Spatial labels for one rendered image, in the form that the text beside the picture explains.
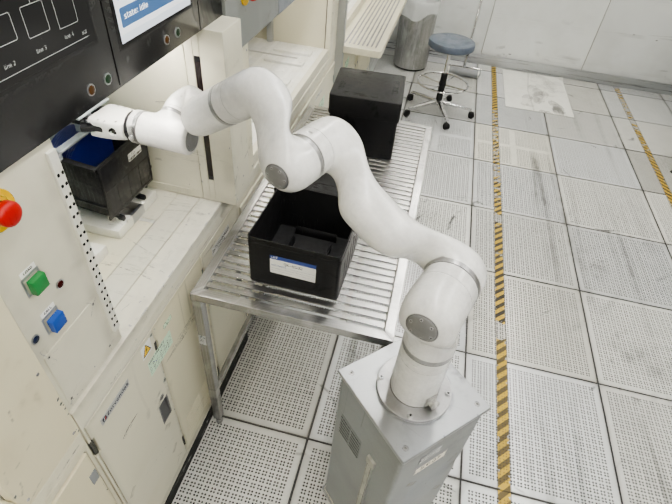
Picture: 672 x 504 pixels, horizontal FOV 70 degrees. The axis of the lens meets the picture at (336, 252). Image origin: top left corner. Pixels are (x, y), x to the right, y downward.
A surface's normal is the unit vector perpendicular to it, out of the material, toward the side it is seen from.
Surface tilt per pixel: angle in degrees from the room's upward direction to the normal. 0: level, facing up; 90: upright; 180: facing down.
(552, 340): 0
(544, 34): 90
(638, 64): 90
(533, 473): 0
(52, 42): 90
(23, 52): 90
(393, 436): 0
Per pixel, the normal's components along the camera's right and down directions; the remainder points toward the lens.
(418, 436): 0.07, -0.73
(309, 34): -0.23, 0.65
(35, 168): 0.97, 0.21
